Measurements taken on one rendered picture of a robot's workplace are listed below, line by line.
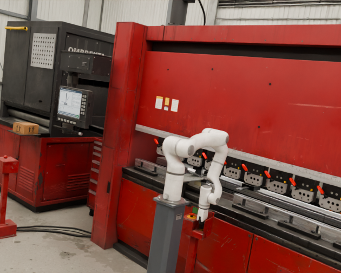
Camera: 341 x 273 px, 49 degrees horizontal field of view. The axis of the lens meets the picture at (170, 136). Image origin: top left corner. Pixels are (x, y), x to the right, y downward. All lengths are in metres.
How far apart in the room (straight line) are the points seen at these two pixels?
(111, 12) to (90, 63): 7.29
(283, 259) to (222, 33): 1.80
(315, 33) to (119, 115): 1.93
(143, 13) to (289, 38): 7.36
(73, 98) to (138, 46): 0.80
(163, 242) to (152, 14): 7.75
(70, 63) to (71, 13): 6.71
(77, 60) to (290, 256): 2.55
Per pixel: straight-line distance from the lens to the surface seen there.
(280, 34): 2.93
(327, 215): 3.06
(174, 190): 2.48
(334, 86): 2.72
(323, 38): 2.79
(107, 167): 3.88
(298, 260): 2.80
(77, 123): 3.70
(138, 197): 3.70
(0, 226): 4.25
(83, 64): 3.72
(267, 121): 2.91
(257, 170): 2.96
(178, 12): 3.73
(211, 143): 2.66
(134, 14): 10.22
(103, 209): 3.99
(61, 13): 10.39
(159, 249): 2.60
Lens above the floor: 1.75
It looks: 8 degrees down
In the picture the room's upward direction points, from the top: 8 degrees clockwise
